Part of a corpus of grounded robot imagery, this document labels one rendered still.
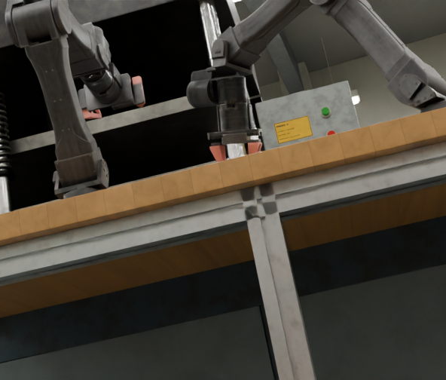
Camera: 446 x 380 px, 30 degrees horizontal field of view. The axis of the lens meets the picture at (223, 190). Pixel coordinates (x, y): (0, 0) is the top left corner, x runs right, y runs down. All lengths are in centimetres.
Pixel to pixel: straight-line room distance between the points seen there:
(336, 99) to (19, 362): 138
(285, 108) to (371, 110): 627
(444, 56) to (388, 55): 763
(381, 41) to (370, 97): 749
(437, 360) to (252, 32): 69
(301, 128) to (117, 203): 147
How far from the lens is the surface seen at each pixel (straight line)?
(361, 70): 904
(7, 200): 264
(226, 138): 160
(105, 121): 268
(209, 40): 260
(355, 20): 146
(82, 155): 139
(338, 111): 258
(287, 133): 257
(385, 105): 886
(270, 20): 159
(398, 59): 139
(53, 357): 162
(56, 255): 119
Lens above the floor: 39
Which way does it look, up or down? 19 degrees up
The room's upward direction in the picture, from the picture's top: 11 degrees counter-clockwise
